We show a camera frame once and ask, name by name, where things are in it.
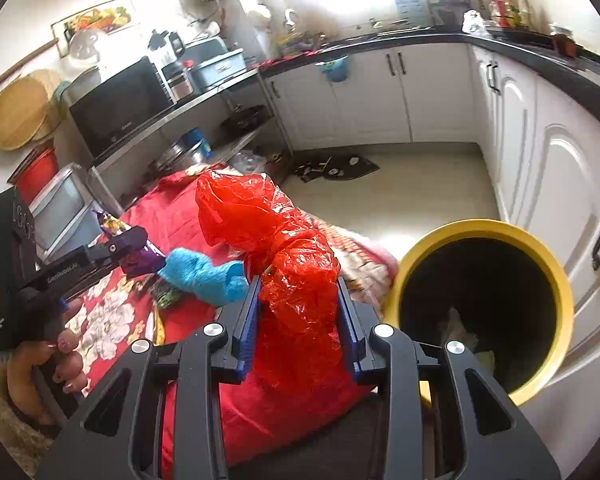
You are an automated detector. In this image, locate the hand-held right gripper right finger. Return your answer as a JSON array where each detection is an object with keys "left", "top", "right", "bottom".
[{"left": 334, "top": 280, "right": 561, "bottom": 480}]

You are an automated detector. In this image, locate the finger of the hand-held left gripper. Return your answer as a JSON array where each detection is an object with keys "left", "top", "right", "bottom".
[{"left": 87, "top": 226, "right": 149, "bottom": 267}]

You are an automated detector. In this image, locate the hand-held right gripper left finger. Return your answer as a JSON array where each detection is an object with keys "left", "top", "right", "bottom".
[{"left": 35, "top": 275, "right": 263, "bottom": 480}]

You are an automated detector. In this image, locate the purple snack wrapper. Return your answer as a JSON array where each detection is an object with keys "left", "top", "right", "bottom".
[{"left": 97, "top": 210, "right": 166, "bottom": 278}]

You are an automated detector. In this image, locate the blue fuzzy cloth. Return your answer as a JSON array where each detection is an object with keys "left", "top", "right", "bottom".
[{"left": 157, "top": 247, "right": 251, "bottom": 306}]

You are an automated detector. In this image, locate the red plastic bag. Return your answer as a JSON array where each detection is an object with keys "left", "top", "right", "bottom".
[{"left": 195, "top": 170, "right": 371, "bottom": 393}]

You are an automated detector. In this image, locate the white plastic bag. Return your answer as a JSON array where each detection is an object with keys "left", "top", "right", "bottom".
[{"left": 437, "top": 307, "right": 481, "bottom": 351}]

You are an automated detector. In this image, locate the yellow-rimmed trash bin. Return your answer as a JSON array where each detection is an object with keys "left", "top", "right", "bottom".
[{"left": 382, "top": 218, "right": 576, "bottom": 408}]

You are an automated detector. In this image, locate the person's left forearm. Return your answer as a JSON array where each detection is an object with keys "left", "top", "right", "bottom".
[{"left": 0, "top": 360, "right": 61, "bottom": 466}]

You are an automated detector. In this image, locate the person's left hand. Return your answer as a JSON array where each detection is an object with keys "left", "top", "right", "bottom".
[{"left": 7, "top": 327, "right": 87, "bottom": 411}]

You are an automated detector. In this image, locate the red floral blanket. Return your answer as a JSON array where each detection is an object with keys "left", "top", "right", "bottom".
[{"left": 77, "top": 162, "right": 401, "bottom": 480}]

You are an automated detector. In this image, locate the plastic drawer unit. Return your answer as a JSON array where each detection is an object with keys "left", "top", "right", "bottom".
[{"left": 27, "top": 162, "right": 101, "bottom": 256}]

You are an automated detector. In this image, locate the small green wrapper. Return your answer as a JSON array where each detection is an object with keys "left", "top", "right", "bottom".
[{"left": 152, "top": 284, "right": 181, "bottom": 309}]

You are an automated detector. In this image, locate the red bucket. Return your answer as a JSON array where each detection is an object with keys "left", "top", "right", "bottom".
[{"left": 10, "top": 147, "right": 61, "bottom": 206}]

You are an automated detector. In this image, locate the steel basin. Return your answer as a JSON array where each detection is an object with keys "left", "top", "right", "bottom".
[{"left": 150, "top": 140, "right": 203, "bottom": 173}]

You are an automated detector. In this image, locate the blue can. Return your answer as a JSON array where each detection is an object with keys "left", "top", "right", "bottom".
[{"left": 180, "top": 128, "right": 212, "bottom": 158}]

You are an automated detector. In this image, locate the black microwave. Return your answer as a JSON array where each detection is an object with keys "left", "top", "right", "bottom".
[{"left": 69, "top": 56, "right": 178, "bottom": 158}]

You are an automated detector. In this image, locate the round bamboo tray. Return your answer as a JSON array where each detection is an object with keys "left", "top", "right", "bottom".
[{"left": 0, "top": 69, "right": 68, "bottom": 152}]

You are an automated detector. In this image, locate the metal shelf table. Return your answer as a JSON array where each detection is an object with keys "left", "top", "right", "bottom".
[{"left": 87, "top": 67, "right": 293, "bottom": 181}]

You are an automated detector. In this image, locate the black pan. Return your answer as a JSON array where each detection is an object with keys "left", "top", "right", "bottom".
[{"left": 221, "top": 105, "right": 268, "bottom": 133}]

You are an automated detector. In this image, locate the blender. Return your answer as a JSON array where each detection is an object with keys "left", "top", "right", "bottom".
[{"left": 147, "top": 29, "right": 196, "bottom": 103}]

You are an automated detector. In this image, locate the dark floor mat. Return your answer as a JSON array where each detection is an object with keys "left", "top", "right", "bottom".
[{"left": 294, "top": 154, "right": 381, "bottom": 183}]

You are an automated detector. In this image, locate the clear dome cover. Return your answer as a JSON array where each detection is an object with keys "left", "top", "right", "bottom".
[{"left": 66, "top": 27, "right": 112, "bottom": 68}]

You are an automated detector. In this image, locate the grey-blue dish bin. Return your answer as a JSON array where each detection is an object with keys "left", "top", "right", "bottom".
[{"left": 187, "top": 37, "right": 247, "bottom": 92}]

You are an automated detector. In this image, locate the wooden rolling pin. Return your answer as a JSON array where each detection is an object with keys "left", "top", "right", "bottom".
[{"left": 0, "top": 37, "right": 61, "bottom": 101}]

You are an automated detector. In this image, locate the blue plastic bag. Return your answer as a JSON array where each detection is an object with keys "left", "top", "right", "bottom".
[{"left": 321, "top": 56, "right": 351, "bottom": 83}]

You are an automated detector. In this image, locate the grey drawer organizer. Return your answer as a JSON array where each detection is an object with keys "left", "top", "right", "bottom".
[{"left": 395, "top": 0, "right": 433, "bottom": 26}]

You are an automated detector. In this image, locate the clear crumpled plastic bag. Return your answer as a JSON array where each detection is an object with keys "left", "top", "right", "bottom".
[{"left": 461, "top": 10, "right": 493, "bottom": 36}]

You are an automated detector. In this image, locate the row of condiment bottles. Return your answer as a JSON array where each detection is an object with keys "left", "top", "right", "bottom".
[{"left": 489, "top": 0, "right": 531, "bottom": 28}]

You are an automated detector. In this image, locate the glass jar white lid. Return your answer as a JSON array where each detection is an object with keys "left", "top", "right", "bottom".
[{"left": 550, "top": 25, "right": 578, "bottom": 56}]

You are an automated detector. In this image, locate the fruit wall picture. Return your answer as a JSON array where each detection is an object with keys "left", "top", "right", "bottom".
[{"left": 50, "top": 0, "right": 133, "bottom": 41}]

